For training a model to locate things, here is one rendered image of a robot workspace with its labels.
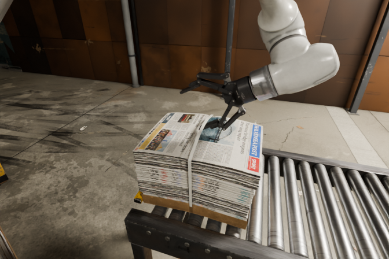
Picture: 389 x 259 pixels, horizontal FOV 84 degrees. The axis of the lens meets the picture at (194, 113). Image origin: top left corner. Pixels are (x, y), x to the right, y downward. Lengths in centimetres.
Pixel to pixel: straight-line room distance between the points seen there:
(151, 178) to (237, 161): 29
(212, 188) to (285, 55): 42
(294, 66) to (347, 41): 315
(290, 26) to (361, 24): 311
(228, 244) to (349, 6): 335
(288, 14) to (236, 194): 50
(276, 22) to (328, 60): 16
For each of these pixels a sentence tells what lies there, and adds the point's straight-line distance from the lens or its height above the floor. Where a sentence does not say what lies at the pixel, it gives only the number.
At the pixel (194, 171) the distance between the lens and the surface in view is 65.
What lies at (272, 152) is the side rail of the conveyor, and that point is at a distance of 110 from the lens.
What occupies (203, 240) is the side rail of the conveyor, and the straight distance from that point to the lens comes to 75.
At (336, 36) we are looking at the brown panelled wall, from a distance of 368.
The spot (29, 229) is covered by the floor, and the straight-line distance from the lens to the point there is 210.
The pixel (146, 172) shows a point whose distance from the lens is 73.
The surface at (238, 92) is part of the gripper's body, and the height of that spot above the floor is 121.
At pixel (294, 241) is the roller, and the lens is 81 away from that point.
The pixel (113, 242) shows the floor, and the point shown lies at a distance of 177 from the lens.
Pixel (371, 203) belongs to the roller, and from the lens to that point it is 104.
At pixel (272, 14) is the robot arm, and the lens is 62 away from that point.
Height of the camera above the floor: 143
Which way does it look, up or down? 27 degrees down
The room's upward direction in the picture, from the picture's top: straight up
